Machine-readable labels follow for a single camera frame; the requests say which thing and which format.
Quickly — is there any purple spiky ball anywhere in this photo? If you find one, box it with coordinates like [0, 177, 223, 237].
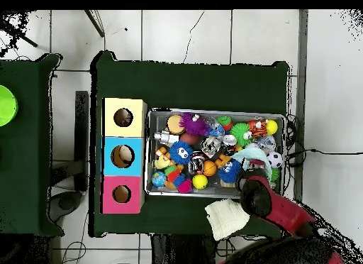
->
[180, 111, 211, 138]

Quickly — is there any mint green knit cloth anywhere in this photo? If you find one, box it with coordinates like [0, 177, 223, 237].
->
[231, 147, 274, 175]

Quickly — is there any cream knit cloth roll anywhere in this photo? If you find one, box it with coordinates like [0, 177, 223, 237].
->
[203, 198, 251, 242]

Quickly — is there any clear mesh bin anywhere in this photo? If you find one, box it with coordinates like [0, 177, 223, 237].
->
[145, 107, 287, 202]

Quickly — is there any wooden three-hole box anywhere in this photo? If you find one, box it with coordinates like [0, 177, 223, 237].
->
[101, 97, 148, 216]

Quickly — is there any brown toy football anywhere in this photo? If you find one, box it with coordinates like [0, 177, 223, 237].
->
[181, 132, 201, 147]

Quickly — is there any blue fuzzy monster toy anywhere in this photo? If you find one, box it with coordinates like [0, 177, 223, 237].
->
[169, 141, 194, 166]

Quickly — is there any yellow ball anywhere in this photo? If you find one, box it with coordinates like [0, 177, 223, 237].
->
[191, 172, 209, 191]

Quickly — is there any dark green tablecloth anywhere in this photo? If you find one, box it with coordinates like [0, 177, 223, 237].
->
[89, 50, 290, 243]

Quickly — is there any orange tiger plush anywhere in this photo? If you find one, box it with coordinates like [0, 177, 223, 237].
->
[247, 119, 269, 139]

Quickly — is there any black and white soccer ball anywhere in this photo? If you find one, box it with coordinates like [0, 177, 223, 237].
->
[267, 151, 284, 169]

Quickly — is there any black upright bar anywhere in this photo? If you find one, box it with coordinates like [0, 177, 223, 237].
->
[74, 90, 91, 192]

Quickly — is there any black tripod leg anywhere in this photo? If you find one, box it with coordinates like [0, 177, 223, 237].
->
[0, 16, 38, 48]
[84, 9, 106, 38]

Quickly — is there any green covered side table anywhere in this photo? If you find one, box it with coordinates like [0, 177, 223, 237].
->
[0, 53, 63, 238]

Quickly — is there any lime green round object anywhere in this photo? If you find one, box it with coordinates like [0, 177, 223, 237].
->
[0, 84, 18, 128]

